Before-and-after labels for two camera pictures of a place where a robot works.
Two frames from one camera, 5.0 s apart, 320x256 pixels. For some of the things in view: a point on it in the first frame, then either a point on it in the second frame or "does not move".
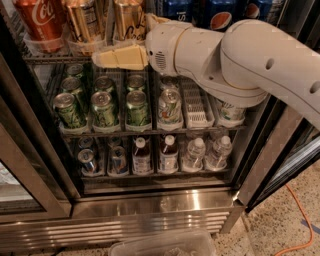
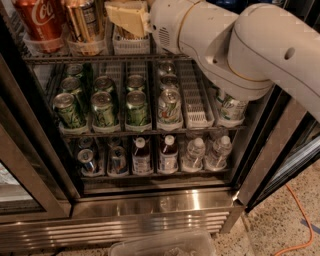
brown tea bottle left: [142, 164] does not move
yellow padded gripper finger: [131, 57] → [129, 14]
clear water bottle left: [196, 149] does not move
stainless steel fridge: [95, 146] does not move
